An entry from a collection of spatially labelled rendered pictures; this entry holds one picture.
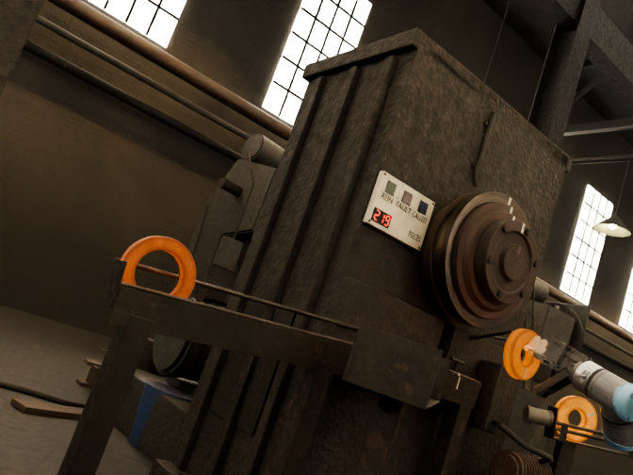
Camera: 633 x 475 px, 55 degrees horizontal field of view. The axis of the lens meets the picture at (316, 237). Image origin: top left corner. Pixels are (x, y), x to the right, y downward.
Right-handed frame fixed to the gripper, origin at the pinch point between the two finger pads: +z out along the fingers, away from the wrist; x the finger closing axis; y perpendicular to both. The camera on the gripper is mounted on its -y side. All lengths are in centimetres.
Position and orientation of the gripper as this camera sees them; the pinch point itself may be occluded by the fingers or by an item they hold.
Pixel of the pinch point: (525, 348)
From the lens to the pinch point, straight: 199.6
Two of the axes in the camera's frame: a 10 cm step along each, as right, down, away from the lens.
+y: 4.8, -8.7, -0.5
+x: -7.5, -3.8, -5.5
